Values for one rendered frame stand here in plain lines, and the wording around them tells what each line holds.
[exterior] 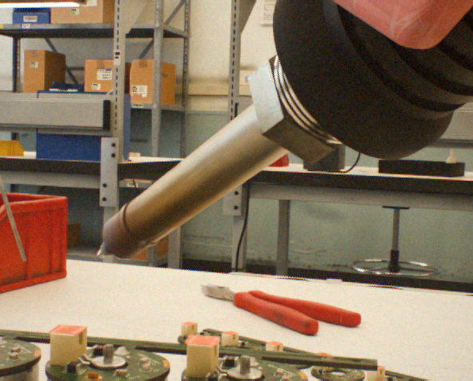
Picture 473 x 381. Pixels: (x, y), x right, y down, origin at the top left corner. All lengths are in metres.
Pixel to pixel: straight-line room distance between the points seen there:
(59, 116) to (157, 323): 2.34
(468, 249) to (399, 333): 4.10
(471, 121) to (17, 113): 1.51
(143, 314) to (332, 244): 4.18
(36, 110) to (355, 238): 2.35
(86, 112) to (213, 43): 2.20
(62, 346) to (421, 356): 0.28
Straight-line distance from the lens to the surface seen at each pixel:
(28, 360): 0.17
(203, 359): 0.16
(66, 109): 2.77
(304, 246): 4.68
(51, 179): 2.87
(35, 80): 4.88
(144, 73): 4.51
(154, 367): 0.16
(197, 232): 4.86
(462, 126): 2.41
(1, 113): 2.90
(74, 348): 0.16
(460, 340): 0.46
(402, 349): 0.43
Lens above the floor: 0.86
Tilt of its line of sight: 4 degrees down
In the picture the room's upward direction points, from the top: 2 degrees clockwise
